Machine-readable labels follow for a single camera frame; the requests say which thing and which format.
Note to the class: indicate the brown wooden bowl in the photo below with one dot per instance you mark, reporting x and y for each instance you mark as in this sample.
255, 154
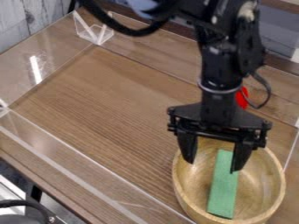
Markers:
261, 188

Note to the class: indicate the green rectangular block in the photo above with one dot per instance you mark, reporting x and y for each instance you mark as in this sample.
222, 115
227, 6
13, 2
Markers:
223, 190

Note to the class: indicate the clear acrylic front panel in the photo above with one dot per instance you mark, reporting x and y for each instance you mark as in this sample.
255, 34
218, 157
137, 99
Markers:
94, 192

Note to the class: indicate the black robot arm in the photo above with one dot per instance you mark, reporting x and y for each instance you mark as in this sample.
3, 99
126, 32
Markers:
226, 26

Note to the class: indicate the black table leg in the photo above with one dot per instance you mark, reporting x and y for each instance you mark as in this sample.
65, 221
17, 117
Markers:
37, 193

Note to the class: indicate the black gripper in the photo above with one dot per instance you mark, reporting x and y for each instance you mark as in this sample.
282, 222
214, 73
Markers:
218, 118

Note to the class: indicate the red plush strawberry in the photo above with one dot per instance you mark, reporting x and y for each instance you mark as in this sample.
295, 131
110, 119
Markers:
242, 97

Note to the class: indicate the clear acrylic corner bracket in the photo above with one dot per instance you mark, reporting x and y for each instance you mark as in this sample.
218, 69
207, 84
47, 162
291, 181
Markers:
97, 33

